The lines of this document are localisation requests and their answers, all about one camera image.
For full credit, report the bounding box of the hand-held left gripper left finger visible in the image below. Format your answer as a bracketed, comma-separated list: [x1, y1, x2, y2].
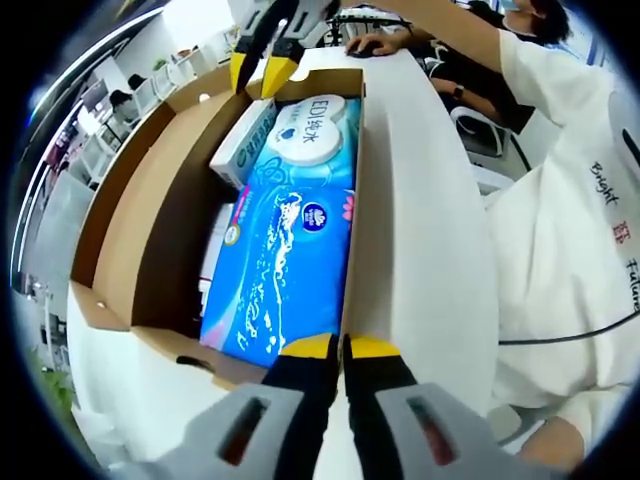
[149, 333, 341, 480]

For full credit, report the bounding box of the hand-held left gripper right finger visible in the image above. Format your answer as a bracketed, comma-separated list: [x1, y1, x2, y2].
[342, 335, 551, 480]

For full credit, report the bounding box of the white green carton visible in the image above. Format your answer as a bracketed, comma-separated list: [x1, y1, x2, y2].
[208, 98, 279, 190]

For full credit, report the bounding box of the light blue wet wipes pack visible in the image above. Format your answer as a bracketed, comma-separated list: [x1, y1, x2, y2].
[243, 92, 362, 195]

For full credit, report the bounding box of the blue soft tissue pack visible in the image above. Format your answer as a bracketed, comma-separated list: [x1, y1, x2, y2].
[199, 183, 359, 372]

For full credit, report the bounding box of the brown cardboard shoe box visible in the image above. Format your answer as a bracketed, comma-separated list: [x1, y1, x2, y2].
[69, 67, 369, 391]

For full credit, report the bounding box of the green plant in white pot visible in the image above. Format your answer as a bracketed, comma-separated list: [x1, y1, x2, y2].
[39, 369, 77, 416]

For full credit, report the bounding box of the white chair with dark seat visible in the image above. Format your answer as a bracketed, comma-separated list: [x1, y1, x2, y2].
[449, 107, 506, 156]

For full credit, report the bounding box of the person in white shirt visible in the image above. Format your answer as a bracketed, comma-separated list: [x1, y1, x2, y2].
[487, 29, 640, 436]

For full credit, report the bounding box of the white desk partition board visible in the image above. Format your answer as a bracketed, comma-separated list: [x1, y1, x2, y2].
[22, 172, 96, 286]

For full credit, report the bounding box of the black chest device cable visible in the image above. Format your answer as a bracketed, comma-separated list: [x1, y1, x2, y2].
[497, 304, 640, 346]

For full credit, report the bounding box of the black hanging cable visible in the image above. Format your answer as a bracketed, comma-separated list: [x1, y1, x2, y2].
[504, 129, 534, 174]

